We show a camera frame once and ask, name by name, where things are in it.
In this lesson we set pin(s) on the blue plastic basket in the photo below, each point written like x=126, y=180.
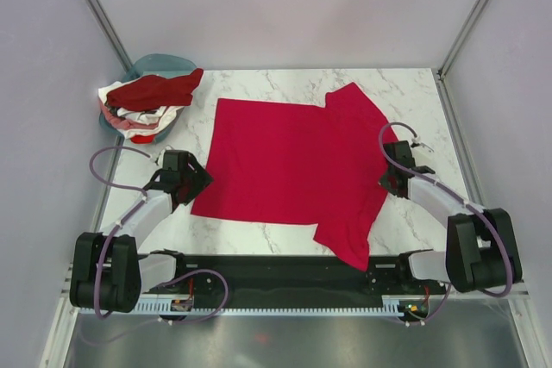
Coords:
x=166, y=66

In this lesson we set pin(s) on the light blue cable duct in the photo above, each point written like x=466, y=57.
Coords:
x=265, y=306

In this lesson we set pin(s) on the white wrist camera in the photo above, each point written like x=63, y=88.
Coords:
x=158, y=157
x=418, y=145

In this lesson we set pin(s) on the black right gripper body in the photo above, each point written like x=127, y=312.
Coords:
x=385, y=183

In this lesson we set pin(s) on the dark red folded shirt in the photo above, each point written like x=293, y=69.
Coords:
x=152, y=91

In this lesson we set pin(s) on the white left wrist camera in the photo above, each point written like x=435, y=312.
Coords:
x=158, y=157

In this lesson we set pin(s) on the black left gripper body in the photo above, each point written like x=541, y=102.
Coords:
x=195, y=183

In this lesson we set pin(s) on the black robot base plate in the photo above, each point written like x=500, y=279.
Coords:
x=299, y=278

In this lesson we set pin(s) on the bright red t-shirt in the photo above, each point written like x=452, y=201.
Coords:
x=299, y=164

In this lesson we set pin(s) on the pink folded shirt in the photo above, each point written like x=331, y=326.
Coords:
x=130, y=129

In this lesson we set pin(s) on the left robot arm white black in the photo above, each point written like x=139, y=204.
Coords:
x=109, y=273

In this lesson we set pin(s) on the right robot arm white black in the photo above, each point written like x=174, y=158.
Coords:
x=481, y=251

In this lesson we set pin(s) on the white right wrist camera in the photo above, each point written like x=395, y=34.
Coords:
x=418, y=145

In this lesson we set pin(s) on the left aluminium frame post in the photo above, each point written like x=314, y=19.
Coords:
x=109, y=32

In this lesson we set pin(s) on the red shirt bottom of pile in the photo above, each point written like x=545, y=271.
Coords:
x=143, y=139

